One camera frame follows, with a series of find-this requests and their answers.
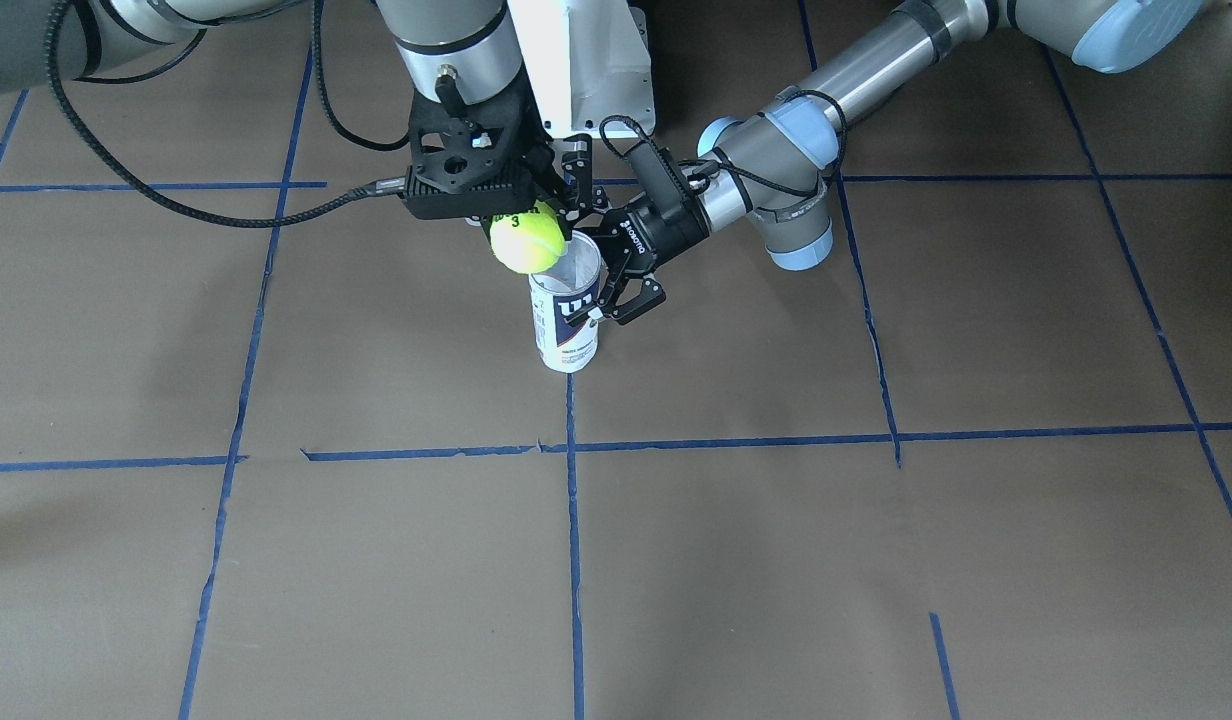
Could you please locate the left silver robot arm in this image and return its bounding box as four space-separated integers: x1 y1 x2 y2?
561 1 1205 325

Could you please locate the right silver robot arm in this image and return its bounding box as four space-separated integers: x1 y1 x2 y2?
0 1 590 229

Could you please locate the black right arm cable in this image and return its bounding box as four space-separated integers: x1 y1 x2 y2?
42 0 411 229

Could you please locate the yellow Wilson tennis ball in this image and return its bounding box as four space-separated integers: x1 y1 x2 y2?
487 200 565 275

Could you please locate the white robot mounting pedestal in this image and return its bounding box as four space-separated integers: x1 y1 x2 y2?
508 1 657 141

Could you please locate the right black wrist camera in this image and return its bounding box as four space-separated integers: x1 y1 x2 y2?
400 163 537 219

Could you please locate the clear tennis ball can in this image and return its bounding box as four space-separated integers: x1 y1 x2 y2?
529 229 602 374

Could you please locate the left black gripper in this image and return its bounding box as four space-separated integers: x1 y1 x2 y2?
565 194 711 327

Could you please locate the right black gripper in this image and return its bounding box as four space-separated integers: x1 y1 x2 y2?
407 76 598 231

